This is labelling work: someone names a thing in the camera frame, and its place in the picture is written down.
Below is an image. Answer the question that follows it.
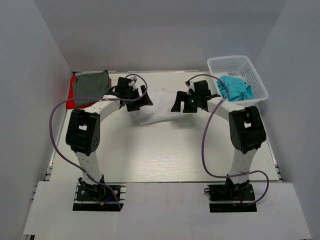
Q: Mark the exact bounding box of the teal crumpled t shirt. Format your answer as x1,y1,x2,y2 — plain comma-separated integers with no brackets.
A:
216,75,254,102

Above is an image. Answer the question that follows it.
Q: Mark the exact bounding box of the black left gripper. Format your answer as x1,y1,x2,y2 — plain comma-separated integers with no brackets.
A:
126,85,153,112

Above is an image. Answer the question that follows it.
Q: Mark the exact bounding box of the white plastic basket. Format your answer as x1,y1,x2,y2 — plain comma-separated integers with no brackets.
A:
207,55,269,107

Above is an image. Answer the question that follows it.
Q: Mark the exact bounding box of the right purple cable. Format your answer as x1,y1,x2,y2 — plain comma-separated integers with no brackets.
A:
184,74,270,206

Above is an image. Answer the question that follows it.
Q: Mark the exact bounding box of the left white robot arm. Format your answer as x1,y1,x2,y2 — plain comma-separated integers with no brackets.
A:
65,77,153,200

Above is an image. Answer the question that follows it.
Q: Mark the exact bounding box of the folded red t shirt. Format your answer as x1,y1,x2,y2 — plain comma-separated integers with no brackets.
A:
65,76,96,110

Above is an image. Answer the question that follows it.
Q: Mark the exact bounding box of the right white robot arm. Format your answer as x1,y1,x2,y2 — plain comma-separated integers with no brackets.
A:
171,80,267,200

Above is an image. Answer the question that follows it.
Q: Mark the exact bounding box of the purple cable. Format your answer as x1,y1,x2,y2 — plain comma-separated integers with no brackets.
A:
184,74,270,206
49,74,149,211

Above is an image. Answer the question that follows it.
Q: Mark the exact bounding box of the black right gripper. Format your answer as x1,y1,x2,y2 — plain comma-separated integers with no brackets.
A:
171,91,201,113

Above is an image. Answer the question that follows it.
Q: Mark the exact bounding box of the white t shirt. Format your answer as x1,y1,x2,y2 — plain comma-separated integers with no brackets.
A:
129,91,183,126

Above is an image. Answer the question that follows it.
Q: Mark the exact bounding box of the folded grey t shirt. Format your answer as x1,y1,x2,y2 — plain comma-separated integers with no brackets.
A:
74,70,111,98

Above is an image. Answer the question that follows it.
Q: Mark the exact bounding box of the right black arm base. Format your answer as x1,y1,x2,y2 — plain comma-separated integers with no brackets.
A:
203,184,257,213

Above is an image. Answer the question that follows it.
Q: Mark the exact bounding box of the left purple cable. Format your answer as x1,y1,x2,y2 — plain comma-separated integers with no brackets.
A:
49,74,149,211

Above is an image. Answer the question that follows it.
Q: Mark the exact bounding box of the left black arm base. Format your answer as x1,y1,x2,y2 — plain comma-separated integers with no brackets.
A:
72,178,126,212

